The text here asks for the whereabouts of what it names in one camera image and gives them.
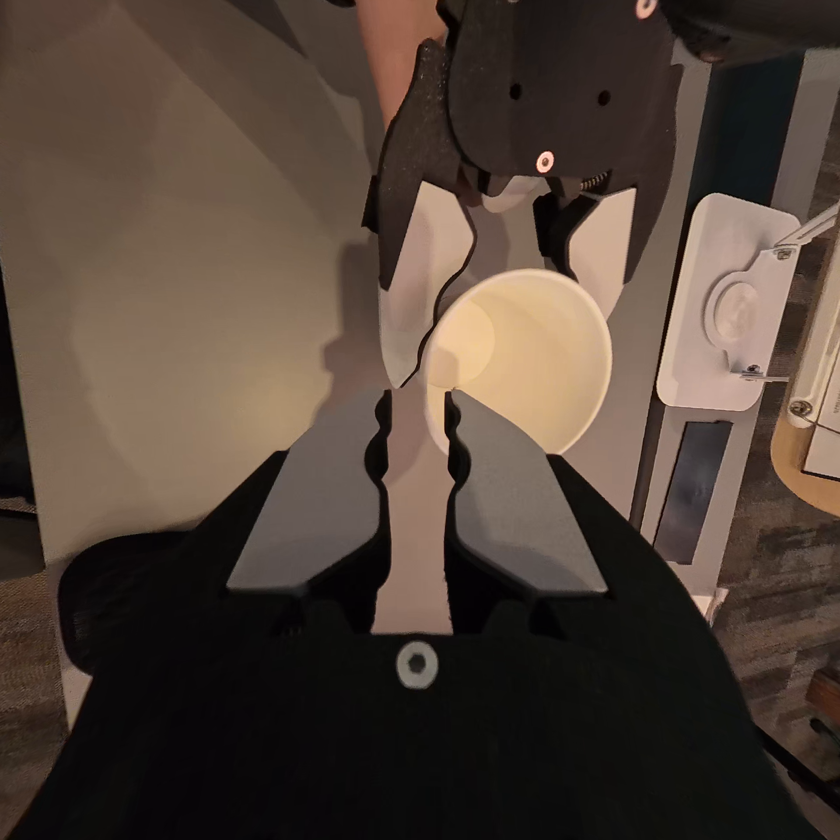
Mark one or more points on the person's left hand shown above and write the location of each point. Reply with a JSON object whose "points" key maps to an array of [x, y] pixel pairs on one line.
{"points": [[471, 187]]}

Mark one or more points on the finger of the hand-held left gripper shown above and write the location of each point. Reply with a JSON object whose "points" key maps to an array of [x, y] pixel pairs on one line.
{"points": [[604, 243], [413, 295]]}

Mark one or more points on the black quilted mouse pad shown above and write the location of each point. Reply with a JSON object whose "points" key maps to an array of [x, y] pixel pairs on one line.
{"points": [[131, 577]]}

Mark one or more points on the white paper cup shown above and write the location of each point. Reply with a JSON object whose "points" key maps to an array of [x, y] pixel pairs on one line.
{"points": [[525, 354]]}

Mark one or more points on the black flat plate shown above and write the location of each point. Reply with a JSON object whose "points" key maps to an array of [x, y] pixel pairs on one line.
{"points": [[692, 492]]}

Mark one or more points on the instruction sheet on stand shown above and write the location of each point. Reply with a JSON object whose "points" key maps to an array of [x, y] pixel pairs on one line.
{"points": [[804, 233]]}

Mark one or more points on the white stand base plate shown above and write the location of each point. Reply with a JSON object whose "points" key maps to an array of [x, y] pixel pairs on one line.
{"points": [[689, 328]]}

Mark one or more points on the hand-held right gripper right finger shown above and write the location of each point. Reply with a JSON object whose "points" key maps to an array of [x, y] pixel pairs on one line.
{"points": [[525, 518]]}

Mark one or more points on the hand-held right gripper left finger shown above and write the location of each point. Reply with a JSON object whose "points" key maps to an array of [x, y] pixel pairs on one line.
{"points": [[308, 512]]}

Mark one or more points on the person's left forearm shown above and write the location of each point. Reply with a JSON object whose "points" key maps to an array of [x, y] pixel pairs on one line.
{"points": [[394, 65]]}

